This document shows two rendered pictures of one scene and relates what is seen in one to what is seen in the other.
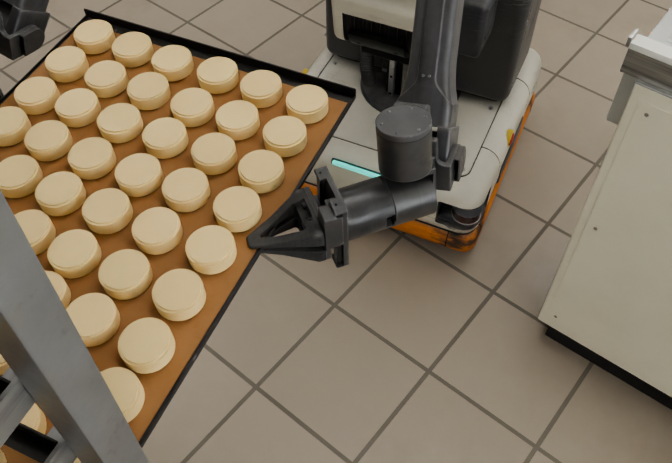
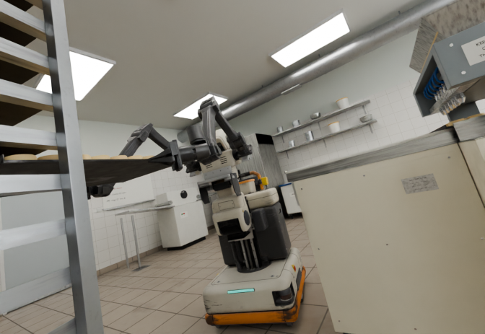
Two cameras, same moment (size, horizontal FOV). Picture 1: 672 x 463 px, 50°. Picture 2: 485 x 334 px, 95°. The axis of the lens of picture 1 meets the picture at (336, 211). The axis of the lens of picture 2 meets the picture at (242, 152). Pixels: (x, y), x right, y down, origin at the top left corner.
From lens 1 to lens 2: 0.83 m
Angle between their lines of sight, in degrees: 60
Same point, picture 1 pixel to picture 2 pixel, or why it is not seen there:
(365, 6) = (222, 216)
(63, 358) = (61, 44)
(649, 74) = (294, 177)
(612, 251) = (330, 256)
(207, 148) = not seen: hidden behind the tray
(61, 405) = (55, 54)
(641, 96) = (296, 184)
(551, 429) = not seen: outside the picture
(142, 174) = not seen: hidden behind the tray
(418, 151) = (197, 129)
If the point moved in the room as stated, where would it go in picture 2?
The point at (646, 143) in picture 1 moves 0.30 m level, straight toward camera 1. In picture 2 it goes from (308, 198) to (294, 209)
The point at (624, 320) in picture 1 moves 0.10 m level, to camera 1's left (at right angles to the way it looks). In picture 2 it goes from (361, 296) to (341, 302)
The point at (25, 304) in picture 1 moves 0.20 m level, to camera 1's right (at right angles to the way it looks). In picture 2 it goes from (58, 21) to (146, 7)
